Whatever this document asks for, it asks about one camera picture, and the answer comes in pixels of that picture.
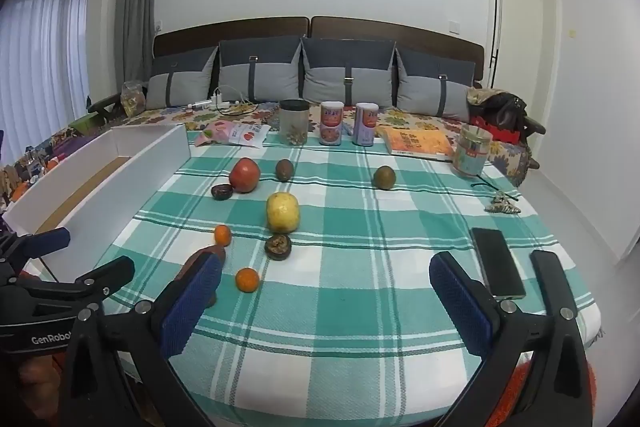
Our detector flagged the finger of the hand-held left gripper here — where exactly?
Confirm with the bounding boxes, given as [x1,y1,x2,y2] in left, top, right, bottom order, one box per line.
[15,227,72,258]
[20,255,137,308]

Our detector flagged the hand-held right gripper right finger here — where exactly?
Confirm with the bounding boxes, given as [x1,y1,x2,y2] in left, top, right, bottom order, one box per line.
[429,251,593,427]

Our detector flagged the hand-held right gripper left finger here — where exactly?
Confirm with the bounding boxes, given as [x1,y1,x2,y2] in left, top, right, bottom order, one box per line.
[59,252,223,427]

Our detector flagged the sweet potato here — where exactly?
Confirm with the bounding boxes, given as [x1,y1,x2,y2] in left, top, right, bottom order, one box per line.
[179,244,227,308]

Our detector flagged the white cardboard box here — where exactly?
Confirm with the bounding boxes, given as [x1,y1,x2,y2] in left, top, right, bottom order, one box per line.
[2,124,192,283]

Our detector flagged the yellow wrinkled pear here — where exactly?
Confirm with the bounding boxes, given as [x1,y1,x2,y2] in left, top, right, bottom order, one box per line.
[266,192,301,233]

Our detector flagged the red apple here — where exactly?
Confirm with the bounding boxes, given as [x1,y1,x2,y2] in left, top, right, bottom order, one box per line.
[229,158,260,194]

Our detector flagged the olive brown round fruit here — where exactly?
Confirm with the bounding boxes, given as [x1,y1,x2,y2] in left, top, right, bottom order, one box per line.
[372,166,397,190]

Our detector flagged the black smartphone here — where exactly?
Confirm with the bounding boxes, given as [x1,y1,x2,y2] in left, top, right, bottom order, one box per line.
[470,227,527,300]

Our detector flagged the orange knit cloth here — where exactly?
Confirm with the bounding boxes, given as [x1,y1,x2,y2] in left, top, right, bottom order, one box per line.
[492,347,598,427]

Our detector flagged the green checked cloth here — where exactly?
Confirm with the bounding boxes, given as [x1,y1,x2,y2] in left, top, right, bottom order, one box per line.
[95,139,602,427]

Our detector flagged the keys bunch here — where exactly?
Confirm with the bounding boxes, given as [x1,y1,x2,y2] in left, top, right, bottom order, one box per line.
[484,191,522,215]

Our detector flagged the green box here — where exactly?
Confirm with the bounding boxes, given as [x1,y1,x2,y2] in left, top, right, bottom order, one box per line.
[67,114,108,138]

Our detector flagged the wooden armchair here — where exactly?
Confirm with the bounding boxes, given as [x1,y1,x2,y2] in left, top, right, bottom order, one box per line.
[86,93,126,125]

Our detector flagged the clear jar with patterned label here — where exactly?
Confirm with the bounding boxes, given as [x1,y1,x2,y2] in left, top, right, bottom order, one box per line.
[451,123,494,178]

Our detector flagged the clear snack bag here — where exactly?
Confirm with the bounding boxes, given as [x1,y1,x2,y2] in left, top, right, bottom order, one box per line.
[121,80,147,118]

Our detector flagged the pink snack packet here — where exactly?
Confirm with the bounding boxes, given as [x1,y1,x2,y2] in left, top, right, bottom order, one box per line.
[194,121,236,148]

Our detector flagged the orange book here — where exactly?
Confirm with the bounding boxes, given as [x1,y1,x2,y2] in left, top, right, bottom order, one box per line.
[376,128,456,160]

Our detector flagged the white sheer curtain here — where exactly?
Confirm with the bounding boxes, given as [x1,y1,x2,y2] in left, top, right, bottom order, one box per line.
[0,0,91,142]

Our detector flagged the dark clothes pile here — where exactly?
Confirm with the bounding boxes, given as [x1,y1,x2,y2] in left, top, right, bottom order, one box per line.
[467,87,531,145]

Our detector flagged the white power strip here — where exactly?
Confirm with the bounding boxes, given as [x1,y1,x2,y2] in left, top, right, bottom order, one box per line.
[187,93,231,110]

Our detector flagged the clear jar with black lid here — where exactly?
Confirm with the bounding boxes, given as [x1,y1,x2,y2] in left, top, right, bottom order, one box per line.
[279,99,311,146]

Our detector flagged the brown headboard panel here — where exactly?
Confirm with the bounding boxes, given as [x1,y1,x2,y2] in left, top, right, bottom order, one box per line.
[152,17,310,58]

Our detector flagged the grey sofa cushions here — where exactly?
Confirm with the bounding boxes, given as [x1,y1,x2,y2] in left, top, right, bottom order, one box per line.
[310,16,486,82]

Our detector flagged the white door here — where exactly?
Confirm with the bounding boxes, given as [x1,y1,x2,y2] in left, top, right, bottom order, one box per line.
[487,0,557,108]

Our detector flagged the black cable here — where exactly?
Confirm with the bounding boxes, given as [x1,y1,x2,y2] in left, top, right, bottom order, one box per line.
[470,174,521,200]

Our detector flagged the grey strapped pillow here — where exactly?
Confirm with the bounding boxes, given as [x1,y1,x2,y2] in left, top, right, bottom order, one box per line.
[395,47,477,122]
[145,46,220,110]
[218,36,303,104]
[300,37,397,108]

